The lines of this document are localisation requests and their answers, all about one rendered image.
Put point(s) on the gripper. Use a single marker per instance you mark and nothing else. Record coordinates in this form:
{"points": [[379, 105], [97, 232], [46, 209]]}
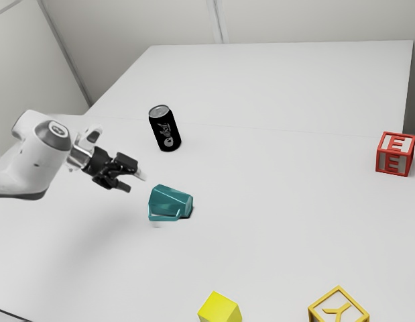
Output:
{"points": [[99, 161]]}

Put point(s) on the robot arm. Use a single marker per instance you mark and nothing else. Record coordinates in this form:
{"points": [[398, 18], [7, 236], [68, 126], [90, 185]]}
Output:
{"points": [[33, 157]]}

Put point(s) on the teal faceted mug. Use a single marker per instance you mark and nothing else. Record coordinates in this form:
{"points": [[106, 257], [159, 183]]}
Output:
{"points": [[169, 202]]}

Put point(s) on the black drink can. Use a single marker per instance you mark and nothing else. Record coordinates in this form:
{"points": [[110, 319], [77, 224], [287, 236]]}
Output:
{"points": [[164, 129]]}

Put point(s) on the plain yellow block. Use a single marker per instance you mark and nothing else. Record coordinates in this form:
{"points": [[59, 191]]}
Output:
{"points": [[219, 309]]}

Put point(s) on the yellow letter block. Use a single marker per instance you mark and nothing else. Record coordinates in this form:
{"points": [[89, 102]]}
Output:
{"points": [[338, 307]]}

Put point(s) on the red letter block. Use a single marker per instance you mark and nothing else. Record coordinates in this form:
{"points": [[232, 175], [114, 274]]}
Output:
{"points": [[395, 153]]}

